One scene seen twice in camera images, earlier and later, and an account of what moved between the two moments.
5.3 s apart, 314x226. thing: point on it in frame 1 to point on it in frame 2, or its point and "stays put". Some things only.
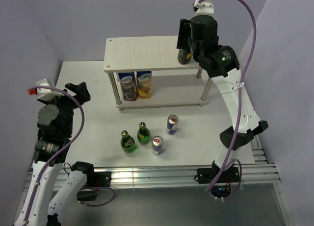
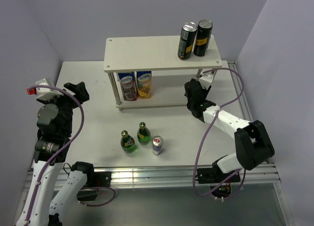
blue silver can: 157,143 stays put
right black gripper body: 197,52 to 206,92
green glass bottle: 143,135 stays put
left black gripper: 80,90 stays put
